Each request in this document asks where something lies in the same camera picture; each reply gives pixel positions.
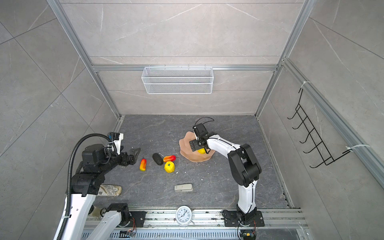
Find crumpled beige cloth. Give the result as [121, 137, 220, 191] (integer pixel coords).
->
[98, 184, 123, 197]

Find black fake avocado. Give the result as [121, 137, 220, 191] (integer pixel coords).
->
[152, 153, 164, 166]

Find white analog clock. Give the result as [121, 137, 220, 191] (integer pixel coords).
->
[176, 206, 193, 226]

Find round yellow fake lemon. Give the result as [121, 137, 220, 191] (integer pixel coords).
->
[164, 161, 175, 173]

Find pink wavy fruit bowl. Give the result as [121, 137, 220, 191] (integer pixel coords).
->
[179, 132, 215, 163]

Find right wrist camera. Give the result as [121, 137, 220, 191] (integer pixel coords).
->
[193, 123, 208, 140]

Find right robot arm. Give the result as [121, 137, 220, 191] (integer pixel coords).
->
[189, 135, 262, 226]

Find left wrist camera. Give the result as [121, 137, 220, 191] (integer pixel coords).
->
[108, 132, 124, 155]

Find beige stapler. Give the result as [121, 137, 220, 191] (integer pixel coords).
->
[174, 184, 193, 192]

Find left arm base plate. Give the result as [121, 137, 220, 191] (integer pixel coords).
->
[119, 211, 147, 229]

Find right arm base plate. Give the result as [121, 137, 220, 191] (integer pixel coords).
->
[222, 209, 265, 227]

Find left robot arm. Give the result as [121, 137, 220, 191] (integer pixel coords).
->
[54, 144, 141, 240]

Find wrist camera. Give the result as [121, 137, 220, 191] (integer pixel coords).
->
[193, 123, 208, 140]
[108, 132, 124, 155]

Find red orange fake fruit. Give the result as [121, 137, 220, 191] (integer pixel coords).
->
[139, 159, 147, 172]

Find black corrugated cable hose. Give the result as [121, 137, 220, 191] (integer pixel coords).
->
[56, 133, 110, 240]

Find white wire mesh basket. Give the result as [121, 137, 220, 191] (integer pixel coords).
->
[142, 66, 214, 95]

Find long yellow fake fruit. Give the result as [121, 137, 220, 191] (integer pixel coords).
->
[198, 148, 207, 154]

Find black wall hook rack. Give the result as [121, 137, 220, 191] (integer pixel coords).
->
[287, 89, 353, 169]

